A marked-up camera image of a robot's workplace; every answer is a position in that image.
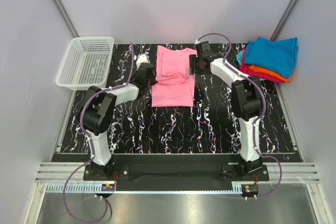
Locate pink t shirt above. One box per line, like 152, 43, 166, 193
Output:
152, 46, 196, 108

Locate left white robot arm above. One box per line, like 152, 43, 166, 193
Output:
77, 62, 156, 180

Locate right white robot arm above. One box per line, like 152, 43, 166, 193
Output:
189, 54, 266, 180

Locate cyan folded t shirt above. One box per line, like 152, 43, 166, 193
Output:
235, 49, 266, 83

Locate magenta folded t shirt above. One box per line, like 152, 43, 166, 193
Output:
236, 48, 284, 83

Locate orange folded t shirt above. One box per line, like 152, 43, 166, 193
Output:
249, 65, 291, 82

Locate white plastic basket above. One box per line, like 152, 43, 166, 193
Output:
55, 36, 114, 91

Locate black marbled table mat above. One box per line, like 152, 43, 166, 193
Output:
55, 44, 302, 162

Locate blue folded t shirt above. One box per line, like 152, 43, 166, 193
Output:
245, 37, 299, 78

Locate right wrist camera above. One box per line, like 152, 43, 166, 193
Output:
195, 41, 215, 58

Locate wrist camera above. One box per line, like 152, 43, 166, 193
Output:
195, 41, 215, 58
134, 54, 150, 69

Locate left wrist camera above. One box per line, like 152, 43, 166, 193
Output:
134, 54, 150, 69

